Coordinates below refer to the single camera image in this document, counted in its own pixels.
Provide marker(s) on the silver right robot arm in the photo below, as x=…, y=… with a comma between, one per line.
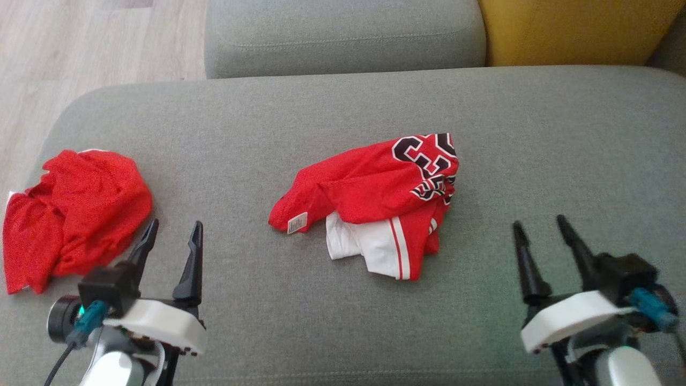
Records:
x=627, y=367

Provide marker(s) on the grey sofa back cushion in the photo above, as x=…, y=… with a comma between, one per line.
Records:
x=672, y=53

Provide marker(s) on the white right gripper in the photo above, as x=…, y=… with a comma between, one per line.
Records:
x=568, y=319

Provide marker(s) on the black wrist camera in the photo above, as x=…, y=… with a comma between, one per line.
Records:
x=107, y=287
x=627, y=273

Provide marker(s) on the red basketball jersey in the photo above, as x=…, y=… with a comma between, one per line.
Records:
x=370, y=182

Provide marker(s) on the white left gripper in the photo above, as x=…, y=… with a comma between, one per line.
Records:
x=155, y=321

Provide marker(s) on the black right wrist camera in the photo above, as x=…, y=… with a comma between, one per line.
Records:
x=627, y=273

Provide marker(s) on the large yellow sofa back cushion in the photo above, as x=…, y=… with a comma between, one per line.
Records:
x=563, y=27

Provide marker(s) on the red shorts with white stripe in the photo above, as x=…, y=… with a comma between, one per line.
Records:
x=86, y=203

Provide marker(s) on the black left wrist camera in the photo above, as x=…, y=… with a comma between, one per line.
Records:
x=107, y=287

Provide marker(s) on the large grey sofa seat cushion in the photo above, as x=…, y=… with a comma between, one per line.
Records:
x=343, y=107

